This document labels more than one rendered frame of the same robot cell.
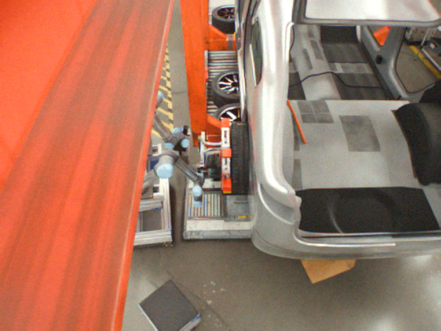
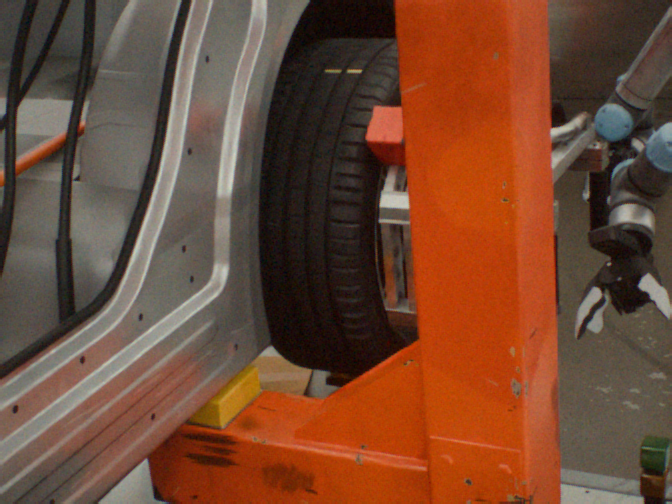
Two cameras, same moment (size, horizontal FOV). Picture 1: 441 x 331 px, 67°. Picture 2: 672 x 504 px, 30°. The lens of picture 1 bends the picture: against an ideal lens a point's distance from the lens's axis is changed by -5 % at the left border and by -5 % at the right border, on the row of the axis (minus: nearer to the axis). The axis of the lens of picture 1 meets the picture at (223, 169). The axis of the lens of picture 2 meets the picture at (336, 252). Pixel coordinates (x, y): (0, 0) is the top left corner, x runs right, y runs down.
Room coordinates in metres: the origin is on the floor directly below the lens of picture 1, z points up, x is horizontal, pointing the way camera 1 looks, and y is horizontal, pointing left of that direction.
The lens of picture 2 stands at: (4.20, 0.87, 1.69)
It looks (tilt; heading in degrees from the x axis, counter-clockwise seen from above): 22 degrees down; 209
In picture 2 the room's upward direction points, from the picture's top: 6 degrees counter-clockwise
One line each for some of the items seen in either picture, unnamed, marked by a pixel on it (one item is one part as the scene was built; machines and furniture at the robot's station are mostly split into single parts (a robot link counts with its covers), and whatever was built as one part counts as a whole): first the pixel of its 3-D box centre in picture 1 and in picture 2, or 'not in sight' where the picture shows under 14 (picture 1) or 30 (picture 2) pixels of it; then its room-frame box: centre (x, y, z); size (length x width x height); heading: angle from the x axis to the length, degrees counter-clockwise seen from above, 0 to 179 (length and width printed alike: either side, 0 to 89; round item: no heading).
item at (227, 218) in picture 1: (240, 200); not in sight; (2.14, -0.19, 0.13); 0.50 x 0.36 x 0.10; 1
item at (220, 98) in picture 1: (236, 90); not in sight; (3.72, -0.17, 0.39); 0.66 x 0.66 x 0.24
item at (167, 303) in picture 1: (171, 313); not in sight; (0.91, 0.45, 0.17); 0.43 x 0.36 x 0.34; 41
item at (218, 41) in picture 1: (227, 36); not in sight; (4.58, -0.05, 0.69); 0.52 x 0.17 x 0.35; 91
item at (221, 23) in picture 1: (230, 18); not in sight; (5.74, -0.11, 0.39); 0.66 x 0.66 x 0.24
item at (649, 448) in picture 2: not in sight; (655, 453); (2.51, 0.46, 0.64); 0.04 x 0.04 x 0.04; 1
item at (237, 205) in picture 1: (241, 191); not in sight; (2.12, -0.19, 0.32); 0.40 x 0.30 x 0.28; 1
